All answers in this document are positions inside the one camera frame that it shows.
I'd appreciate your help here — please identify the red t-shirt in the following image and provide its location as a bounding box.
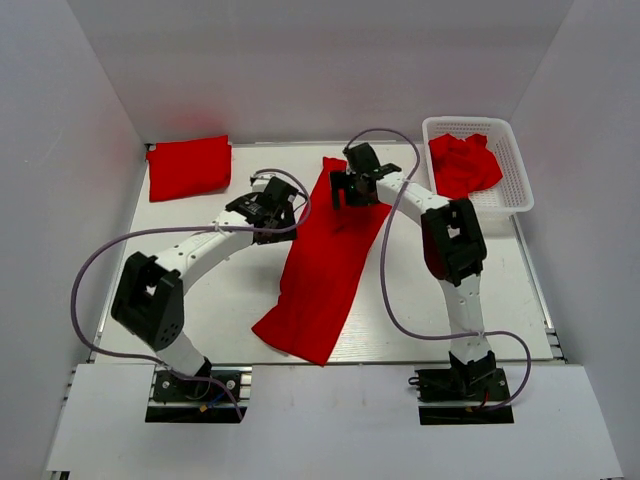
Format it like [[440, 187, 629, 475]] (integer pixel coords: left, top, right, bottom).
[[146, 135, 232, 203], [428, 134, 503, 199], [252, 157, 390, 366]]

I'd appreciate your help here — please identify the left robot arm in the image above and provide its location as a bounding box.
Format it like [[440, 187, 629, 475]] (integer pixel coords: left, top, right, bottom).
[[111, 171, 308, 399]]

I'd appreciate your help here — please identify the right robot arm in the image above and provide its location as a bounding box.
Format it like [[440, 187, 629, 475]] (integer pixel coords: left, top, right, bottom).
[[329, 143, 496, 399]]

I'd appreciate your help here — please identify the crumpled red t-shirt in basket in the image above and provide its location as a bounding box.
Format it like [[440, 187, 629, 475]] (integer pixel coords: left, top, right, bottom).
[[428, 134, 503, 199]]

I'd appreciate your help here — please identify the white plastic basket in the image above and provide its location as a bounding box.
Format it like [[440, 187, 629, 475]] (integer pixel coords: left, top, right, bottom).
[[422, 116, 534, 219]]

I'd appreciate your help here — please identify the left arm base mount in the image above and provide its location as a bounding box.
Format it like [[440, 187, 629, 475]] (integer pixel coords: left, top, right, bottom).
[[145, 367, 252, 424]]

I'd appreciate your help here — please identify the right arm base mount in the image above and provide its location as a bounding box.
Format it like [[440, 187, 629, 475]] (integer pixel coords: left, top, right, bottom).
[[408, 368, 514, 426]]

